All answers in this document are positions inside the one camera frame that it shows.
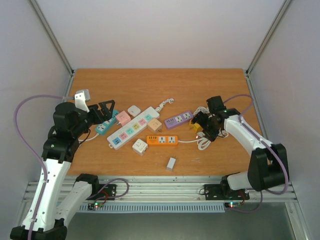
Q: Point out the circuit board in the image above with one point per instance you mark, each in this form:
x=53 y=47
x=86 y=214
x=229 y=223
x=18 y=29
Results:
x=233 y=204
x=96 y=205

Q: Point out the long white power strip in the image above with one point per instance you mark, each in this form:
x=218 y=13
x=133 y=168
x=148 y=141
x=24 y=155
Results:
x=124 y=134

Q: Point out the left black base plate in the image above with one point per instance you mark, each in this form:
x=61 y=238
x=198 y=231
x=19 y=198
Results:
x=109 y=191

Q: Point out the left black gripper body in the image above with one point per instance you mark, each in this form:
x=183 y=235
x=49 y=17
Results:
x=97 y=119

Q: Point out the white wall charger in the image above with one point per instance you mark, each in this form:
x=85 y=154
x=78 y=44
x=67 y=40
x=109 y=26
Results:
x=171 y=164

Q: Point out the pink cube socket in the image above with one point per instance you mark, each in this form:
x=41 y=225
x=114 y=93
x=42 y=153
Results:
x=122 y=118

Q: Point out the grey slotted cable duct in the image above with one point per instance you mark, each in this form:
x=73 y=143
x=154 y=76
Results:
x=139 y=208

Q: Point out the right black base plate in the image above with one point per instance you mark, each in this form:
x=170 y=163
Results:
x=215 y=192

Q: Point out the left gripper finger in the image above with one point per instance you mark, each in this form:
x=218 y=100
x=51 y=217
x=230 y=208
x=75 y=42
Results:
x=108 y=114
x=107 y=105

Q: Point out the aluminium rail frame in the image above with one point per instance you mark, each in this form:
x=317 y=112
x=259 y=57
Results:
x=165 y=189

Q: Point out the teal power strip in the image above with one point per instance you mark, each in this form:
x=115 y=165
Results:
x=104 y=127

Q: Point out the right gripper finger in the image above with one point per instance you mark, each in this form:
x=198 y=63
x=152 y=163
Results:
x=210 y=135
x=199 y=118

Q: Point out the beige cube socket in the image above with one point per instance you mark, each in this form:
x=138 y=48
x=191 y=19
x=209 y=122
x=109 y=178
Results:
x=154 y=125

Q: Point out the small white square charger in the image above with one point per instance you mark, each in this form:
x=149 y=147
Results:
x=134 y=111

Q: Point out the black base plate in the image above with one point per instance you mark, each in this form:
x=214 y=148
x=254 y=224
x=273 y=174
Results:
x=215 y=192
x=109 y=191

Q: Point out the yellow cube socket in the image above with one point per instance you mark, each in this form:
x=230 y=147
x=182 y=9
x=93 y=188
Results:
x=195 y=127

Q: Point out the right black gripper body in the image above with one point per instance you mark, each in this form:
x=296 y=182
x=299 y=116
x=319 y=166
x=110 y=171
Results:
x=204 y=122

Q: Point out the left circuit board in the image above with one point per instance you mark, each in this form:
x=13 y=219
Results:
x=96 y=205

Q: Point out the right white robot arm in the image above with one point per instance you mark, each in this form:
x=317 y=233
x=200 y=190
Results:
x=268 y=168

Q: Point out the white cube socket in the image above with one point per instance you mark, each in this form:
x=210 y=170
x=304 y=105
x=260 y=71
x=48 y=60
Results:
x=140 y=147

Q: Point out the orange power strip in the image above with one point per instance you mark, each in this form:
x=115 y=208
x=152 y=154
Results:
x=162 y=140

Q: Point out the purple power strip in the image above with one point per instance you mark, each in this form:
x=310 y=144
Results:
x=178 y=120

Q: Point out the right circuit board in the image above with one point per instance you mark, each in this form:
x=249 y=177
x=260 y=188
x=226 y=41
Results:
x=233 y=204

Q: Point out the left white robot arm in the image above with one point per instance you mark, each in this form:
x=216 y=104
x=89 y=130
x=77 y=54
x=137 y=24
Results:
x=46 y=219

